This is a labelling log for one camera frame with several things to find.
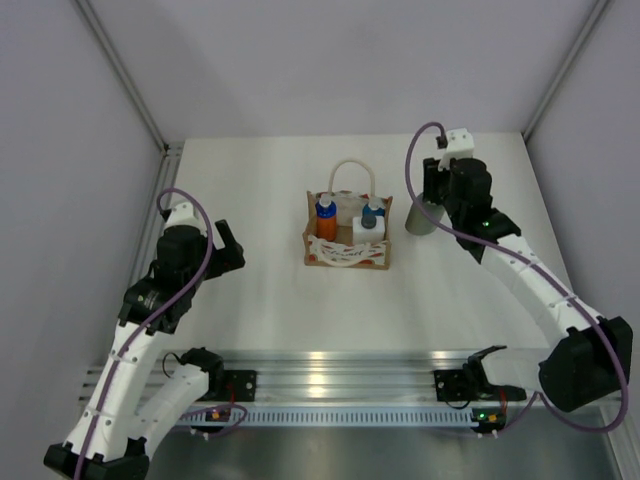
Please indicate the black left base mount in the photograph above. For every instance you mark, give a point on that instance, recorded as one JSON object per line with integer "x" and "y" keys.
{"x": 239, "y": 386}

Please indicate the white bottle dark cap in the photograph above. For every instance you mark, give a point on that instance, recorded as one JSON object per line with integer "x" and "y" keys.
{"x": 368, "y": 228}

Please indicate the aluminium frame post right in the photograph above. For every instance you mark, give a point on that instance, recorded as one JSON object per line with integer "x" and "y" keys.
{"x": 588, "y": 27}

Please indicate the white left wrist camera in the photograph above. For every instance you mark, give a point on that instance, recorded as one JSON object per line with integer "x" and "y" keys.
{"x": 183, "y": 214}

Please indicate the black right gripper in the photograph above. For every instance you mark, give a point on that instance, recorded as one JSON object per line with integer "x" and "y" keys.
{"x": 432, "y": 177}

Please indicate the orange bottle blue cap left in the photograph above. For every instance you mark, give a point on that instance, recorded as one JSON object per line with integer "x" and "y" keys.
{"x": 326, "y": 218}

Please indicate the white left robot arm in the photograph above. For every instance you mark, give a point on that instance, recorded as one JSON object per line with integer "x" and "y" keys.
{"x": 116, "y": 435}

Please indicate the aluminium mounting rail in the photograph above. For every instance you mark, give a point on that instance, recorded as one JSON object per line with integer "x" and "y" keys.
{"x": 314, "y": 377}

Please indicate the grey green squeeze bottle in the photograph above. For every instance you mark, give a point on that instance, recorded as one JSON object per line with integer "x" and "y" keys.
{"x": 419, "y": 221}

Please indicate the aluminium frame post left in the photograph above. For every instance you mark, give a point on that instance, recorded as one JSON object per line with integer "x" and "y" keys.
{"x": 91, "y": 18}

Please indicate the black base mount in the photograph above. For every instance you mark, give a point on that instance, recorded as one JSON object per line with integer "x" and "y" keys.
{"x": 239, "y": 386}
{"x": 459, "y": 387}

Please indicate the watermelon print canvas bag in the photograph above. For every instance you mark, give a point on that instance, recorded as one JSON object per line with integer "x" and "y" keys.
{"x": 342, "y": 253}

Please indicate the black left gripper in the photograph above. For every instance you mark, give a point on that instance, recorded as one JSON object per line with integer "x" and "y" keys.
{"x": 226, "y": 258}

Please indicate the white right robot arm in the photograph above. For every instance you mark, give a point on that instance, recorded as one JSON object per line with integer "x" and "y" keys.
{"x": 587, "y": 356}

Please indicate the aluminium frame post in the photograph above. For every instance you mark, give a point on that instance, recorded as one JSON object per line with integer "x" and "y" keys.
{"x": 91, "y": 18}
{"x": 588, "y": 27}

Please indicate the white slotted cable duct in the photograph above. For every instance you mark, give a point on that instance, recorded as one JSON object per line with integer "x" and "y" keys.
{"x": 325, "y": 416}

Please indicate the orange bottle blue cap right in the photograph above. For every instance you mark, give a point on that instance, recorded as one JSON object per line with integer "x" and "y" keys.
{"x": 374, "y": 207}

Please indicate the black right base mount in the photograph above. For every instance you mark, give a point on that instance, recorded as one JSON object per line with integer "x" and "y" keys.
{"x": 459, "y": 387}

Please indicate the orange bottle blue cap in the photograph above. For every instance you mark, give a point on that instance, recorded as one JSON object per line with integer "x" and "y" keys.
{"x": 374, "y": 207}
{"x": 326, "y": 218}

